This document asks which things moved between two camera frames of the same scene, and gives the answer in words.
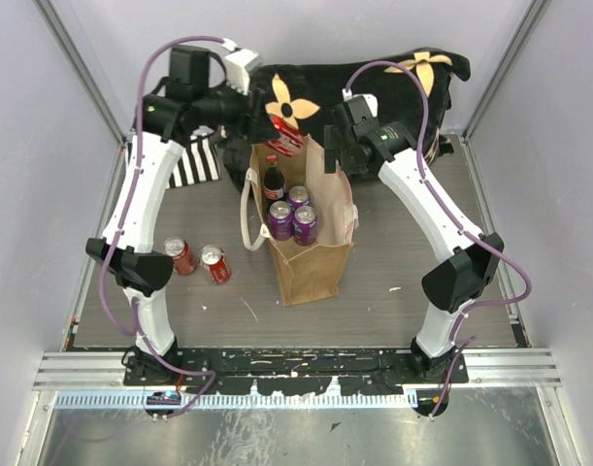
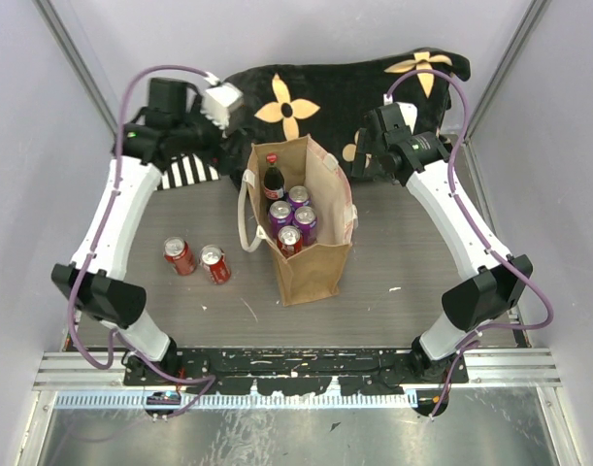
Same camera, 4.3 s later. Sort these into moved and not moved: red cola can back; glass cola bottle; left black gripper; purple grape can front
Moved: red cola can back; left black gripper
Not moved: purple grape can front; glass cola bottle
